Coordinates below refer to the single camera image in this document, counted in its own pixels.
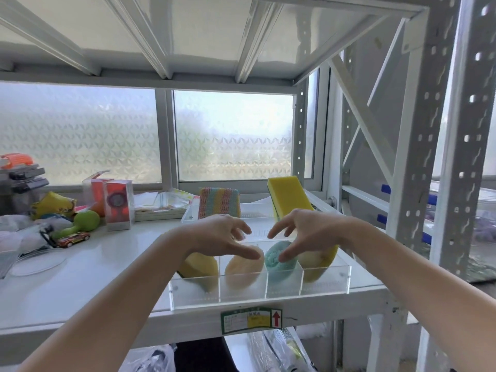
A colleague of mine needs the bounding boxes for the person's right hand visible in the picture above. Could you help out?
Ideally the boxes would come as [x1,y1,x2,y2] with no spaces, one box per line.
[267,208,350,264]

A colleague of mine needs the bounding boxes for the person's left hand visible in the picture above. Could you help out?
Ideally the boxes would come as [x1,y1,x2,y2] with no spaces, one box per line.
[181,215,266,265]

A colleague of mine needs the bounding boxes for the person's left forearm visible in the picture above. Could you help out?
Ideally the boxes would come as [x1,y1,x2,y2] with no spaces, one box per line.
[15,230,190,372]

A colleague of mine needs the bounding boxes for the person's right forearm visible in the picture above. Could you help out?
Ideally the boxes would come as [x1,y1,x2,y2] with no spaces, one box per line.
[341,222,496,372]

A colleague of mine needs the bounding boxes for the beige oval sponge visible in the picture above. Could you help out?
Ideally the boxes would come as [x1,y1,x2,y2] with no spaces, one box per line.
[224,245,265,292]

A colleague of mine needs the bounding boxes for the teal round scrubber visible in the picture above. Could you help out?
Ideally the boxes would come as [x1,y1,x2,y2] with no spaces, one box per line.
[264,240,300,294]

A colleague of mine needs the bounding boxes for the yellow curved sponge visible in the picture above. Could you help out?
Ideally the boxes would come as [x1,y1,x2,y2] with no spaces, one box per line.
[298,244,340,284]

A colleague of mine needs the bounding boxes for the clear acrylic divided organizer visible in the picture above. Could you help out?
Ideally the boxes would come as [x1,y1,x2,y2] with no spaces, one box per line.
[169,239,352,311]

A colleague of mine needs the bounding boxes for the yellow sponge with green pad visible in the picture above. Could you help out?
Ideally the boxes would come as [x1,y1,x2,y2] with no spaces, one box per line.
[177,252,220,293]

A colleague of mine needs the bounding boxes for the tall yellow sponge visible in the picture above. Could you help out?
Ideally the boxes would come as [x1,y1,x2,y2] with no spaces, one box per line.
[267,176,315,223]

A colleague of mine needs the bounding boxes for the striped knitted dishcloth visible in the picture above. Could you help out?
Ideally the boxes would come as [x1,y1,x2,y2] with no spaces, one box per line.
[198,187,242,220]

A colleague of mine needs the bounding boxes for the green and yellow label sticker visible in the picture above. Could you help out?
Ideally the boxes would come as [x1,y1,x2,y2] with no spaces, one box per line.
[220,307,284,335]

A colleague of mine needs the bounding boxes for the flat clear packet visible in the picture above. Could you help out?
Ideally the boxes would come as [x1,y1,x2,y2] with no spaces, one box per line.
[133,188,195,222]

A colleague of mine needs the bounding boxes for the clear bag with green print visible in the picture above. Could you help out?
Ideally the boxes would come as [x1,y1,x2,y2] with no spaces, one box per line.
[248,327,316,372]

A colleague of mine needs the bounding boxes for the clear box with red toy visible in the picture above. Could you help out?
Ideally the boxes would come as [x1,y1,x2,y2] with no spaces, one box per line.
[104,180,135,232]

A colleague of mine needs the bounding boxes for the grey plastic bag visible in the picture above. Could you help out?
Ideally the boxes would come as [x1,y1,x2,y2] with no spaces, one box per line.
[123,343,177,372]

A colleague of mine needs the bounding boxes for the clear box with orange insert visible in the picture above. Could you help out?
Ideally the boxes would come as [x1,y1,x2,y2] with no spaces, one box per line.
[82,170,115,218]

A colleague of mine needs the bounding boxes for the green toy rattle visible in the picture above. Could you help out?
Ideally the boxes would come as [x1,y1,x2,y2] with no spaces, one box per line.
[51,210,101,241]

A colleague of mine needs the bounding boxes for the red toy car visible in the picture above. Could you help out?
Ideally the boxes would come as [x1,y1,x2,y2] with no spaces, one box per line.
[57,232,92,249]

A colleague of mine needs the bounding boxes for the clear storage container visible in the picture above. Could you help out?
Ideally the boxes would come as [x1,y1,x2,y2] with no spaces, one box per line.
[425,180,496,284]

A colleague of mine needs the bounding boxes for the yellow printed packet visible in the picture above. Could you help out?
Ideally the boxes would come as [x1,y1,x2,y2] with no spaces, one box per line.
[30,191,78,222]

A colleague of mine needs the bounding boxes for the grey perforated metal rack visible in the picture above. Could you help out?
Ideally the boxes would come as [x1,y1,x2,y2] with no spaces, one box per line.
[341,0,496,372]

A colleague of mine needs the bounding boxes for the clear round plastic lid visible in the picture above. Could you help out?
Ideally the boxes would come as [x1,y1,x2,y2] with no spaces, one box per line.
[9,249,67,277]

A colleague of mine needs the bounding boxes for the white metal shelf rack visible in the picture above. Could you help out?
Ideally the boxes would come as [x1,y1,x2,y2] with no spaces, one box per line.
[0,0,431,372]

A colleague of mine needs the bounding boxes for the crumpled clear plastic bag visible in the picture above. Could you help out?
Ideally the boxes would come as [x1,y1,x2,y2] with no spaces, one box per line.
[0,214,59,279]

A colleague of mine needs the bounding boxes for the stack of black staplers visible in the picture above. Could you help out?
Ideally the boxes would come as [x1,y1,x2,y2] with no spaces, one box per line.
[7,164,50,195]

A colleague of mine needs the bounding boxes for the orange plastic tool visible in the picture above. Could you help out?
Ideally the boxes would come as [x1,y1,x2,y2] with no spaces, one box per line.
[0,153,34,169]

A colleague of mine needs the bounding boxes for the white window frame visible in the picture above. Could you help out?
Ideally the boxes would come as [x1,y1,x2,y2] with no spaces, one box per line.
[0,67,342,195]

